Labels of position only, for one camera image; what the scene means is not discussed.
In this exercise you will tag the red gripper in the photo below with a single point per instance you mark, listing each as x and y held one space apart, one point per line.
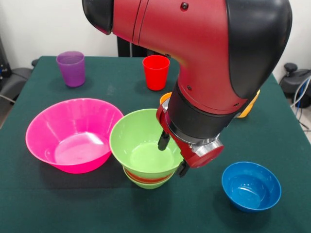
206 156

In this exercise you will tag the red bowl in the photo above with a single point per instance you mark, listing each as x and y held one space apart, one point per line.
145 179

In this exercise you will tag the large green bowl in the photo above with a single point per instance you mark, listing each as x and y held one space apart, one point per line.
136 136

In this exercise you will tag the large pink bowl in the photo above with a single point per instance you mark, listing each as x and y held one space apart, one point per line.
73 150

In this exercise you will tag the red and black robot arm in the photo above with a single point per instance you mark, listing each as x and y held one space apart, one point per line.
194 48

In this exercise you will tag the small green bowl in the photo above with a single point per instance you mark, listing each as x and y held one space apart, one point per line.
148 186

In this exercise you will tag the orange cup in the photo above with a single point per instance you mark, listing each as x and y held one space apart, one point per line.
165 97

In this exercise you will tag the red cup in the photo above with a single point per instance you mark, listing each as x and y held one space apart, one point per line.
155 77

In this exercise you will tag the blue bowl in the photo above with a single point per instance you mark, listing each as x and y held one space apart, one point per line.
251 191

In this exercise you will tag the yellow cup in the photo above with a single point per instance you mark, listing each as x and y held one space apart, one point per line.
247 109

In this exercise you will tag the dark green tablecloth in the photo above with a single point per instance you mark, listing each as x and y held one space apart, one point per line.
48 194

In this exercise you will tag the purple cup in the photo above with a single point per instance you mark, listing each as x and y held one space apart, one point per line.
71 72

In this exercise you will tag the black wheeled base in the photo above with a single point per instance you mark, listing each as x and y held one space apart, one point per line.
291 82
14 82

